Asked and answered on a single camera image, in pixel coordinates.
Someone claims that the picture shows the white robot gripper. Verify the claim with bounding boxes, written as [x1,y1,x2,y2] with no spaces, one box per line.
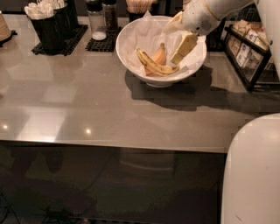
[163,0,221,65]

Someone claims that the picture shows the spotted yellow banana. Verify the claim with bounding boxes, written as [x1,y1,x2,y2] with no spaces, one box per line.
[136,48,179,76]

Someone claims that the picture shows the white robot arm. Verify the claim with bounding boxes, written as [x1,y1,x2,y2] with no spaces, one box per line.
[167,0,280,224]

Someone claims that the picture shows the white ceramic bowl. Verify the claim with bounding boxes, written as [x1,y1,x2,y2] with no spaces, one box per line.
[115,15,207,88]

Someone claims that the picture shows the white paper liner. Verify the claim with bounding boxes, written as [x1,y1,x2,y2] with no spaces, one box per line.
[120,10,207,78]

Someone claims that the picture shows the black holder wooden stirrers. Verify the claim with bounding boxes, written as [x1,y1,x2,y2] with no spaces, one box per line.
[126,0,158,22]

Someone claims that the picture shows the black condiment packet rack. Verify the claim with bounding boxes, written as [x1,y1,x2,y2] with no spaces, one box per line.
[224,20,279,91]

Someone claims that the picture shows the black rubber mat centre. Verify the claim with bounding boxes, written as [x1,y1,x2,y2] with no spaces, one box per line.
[85,27,122,53]

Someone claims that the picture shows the black rubber mat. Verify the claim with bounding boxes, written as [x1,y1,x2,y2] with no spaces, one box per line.
[31,24,89,57]
[85,27,122,53]

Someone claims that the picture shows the glass pepper shaker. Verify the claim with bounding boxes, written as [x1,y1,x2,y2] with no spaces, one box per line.
[102,0,118,32]

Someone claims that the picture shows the glass salt shaker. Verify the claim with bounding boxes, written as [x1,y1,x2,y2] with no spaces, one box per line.
[85,0,107,41]

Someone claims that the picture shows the black cutlery holder rear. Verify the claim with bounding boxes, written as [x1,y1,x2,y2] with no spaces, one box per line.
[43,0,80,39]

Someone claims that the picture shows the black cutlery holder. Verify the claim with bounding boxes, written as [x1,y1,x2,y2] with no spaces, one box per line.
[24,0,65,53]
[43,0,80,39]

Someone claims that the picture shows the black cutlery holder front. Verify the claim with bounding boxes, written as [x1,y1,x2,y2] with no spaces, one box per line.
[24,0,65,53]

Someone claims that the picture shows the black rubber mat left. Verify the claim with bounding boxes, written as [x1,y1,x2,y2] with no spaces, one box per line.
[31,24,89,57]

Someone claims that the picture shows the stack of brown cups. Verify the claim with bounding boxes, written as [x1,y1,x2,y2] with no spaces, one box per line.
[0,11,11,41]

